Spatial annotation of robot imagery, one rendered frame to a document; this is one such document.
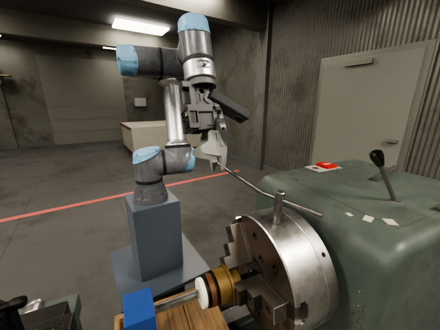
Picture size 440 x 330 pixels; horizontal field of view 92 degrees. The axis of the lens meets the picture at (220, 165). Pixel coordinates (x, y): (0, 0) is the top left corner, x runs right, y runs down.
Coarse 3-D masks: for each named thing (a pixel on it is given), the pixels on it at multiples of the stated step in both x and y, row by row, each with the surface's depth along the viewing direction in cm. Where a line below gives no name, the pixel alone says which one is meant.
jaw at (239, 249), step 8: (240, 224) 60; (232, 232) 58; (240, 232) 59; (232, 240) 58; (240, 240) 58; (224, 248) 59; (232, 248) 56; (240, 248) 57; (248, 248) 58; (224, 256) 58; (232, 256) 55; (240, 256) 56; (248, 256) 57; (224, 264) 55; (232, 264) 55; (240, 264) 55
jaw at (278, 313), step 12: (252, 276) 53; (240, 288) 49; (252, 288) 49; (264, 288) 49; (240, 300) 49; (252, 300) 47; (264, 300) 46; (276, 300) 45; (264, 312) 47; (276, 312) 44; (288, 312) 45; (300, 312) 44
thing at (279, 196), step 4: (276, 192) 50; (280, 192) 49; (284, 192) 49; (276, 196) 50; (280, 196) 49; (284, 196) 50; (276, 200) 50; (280, 200) 50; (276, 204) 50; (280, 204) 50; (276, 208) 51; (280, 208) 50; (272, 212) 52; (276, 212) 51; (280, 212) 51; (276, 216) 52; (276, 220) 52; (276, 224) 52
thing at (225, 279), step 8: (216, 272) 52; (224, 272) 52; (232, 272) 53; (208, 280) 50; (216, 280) 51; (224, 280) 50; (232, 280) 50; (240, 280) 52; (208, 288) 49; (216, 288) 50; (224, 288) 50; (232, 288) 50; (208, 296) 48; (216, 296) 49; (224, 296) 49; (232, 296) 50; (216, 304) 49; (224, 304) 50
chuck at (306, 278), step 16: (256, 224) 53; (288, 224) 52; (256, 240) 54; (272, 240) 48; (288, 240) 48; (304, 240) 49; (256, 256) 55; (272, 256) 48; (288, 256) 46; (304, 256) 47; (240, 272) 65; (272, 272) 49; (288, 272) 44; (304, 272) 45; (320, 272) 46; (288, 288) 44; (304, 288) 44; (320, 288) 46; (320, 304) 46; (256, 320) 59; (288, 320) 46; (304, 320) 45; (320, 320) 47
